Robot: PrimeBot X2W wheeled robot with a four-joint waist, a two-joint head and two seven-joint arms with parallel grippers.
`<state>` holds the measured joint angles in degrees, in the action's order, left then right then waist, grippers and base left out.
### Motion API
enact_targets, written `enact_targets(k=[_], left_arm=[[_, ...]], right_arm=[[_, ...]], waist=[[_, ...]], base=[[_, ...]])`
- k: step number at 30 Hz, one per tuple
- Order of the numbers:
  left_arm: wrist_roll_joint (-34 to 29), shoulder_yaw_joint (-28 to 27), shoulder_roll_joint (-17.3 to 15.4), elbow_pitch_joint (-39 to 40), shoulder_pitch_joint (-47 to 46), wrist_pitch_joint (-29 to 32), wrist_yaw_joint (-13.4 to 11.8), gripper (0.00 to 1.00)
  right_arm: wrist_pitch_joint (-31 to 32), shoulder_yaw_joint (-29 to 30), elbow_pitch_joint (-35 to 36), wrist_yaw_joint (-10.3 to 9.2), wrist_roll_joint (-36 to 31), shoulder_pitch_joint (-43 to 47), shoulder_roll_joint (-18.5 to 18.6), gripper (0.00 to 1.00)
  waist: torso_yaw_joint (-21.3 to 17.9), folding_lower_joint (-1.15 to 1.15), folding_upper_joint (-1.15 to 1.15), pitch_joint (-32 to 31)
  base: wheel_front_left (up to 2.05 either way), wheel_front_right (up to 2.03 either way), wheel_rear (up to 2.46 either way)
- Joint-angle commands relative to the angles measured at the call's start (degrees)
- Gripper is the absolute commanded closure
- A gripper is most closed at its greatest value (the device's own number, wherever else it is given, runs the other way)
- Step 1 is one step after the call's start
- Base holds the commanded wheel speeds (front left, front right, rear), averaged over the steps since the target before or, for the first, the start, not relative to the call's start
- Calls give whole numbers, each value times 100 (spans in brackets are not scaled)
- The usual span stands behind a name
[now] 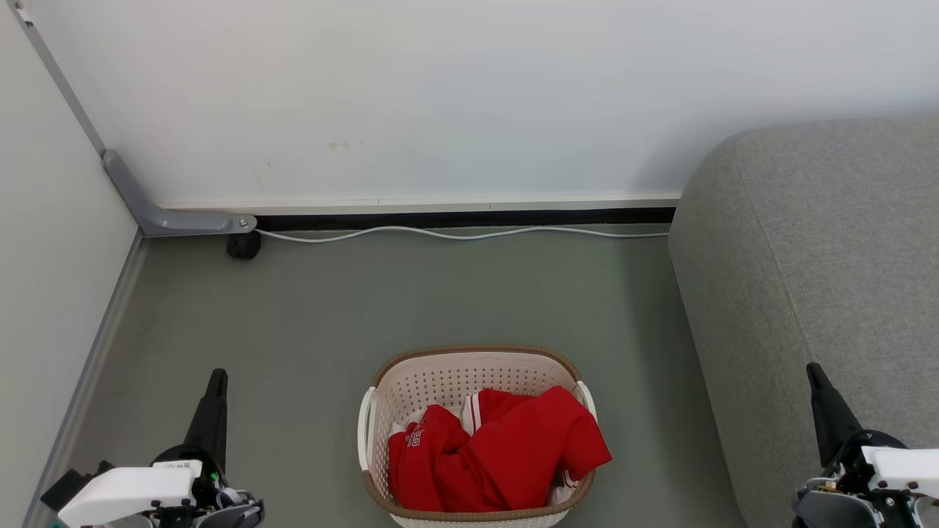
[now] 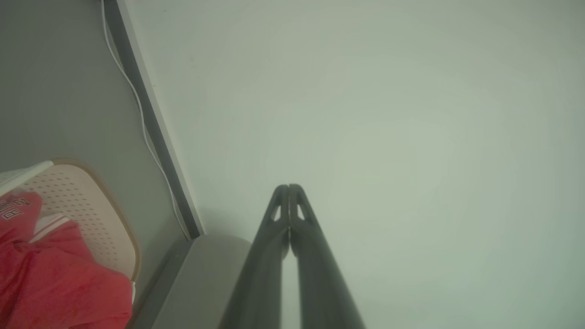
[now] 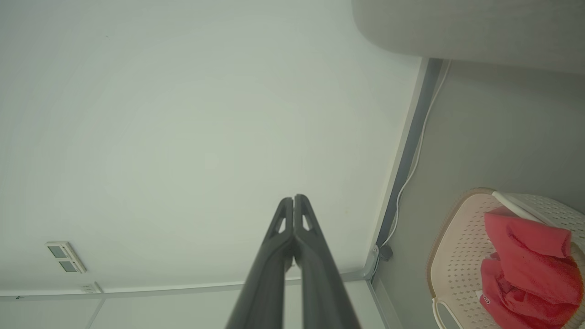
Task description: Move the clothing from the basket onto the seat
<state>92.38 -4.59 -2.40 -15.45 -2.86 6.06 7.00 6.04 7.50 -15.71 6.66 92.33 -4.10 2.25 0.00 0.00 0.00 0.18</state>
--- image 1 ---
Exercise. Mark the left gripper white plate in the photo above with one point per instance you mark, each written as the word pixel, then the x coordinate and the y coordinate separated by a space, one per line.
pixel 125 491

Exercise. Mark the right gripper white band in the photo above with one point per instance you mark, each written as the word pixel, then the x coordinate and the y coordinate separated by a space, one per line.
pixel 899 462

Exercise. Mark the red garment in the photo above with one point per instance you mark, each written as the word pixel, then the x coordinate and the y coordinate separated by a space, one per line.
pixel 513 455

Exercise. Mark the grey fabric sofa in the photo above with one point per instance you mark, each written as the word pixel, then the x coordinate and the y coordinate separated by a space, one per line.
pixel 807 242

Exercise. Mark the black caster wheel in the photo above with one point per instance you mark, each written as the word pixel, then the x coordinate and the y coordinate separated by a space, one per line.
pixel 243 246

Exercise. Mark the grey metal partition foot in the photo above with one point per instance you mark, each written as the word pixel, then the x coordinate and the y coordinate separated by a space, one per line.
pixel 169 220

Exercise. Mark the cream perforated laundry basket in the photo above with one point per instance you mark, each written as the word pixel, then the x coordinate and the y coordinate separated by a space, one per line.
pixel 447 378

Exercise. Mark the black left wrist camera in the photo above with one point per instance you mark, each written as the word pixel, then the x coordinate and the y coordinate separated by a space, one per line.
pixel 64 490

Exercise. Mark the grey partition frame strip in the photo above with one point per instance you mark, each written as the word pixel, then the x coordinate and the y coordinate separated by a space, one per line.
pixel 62 84

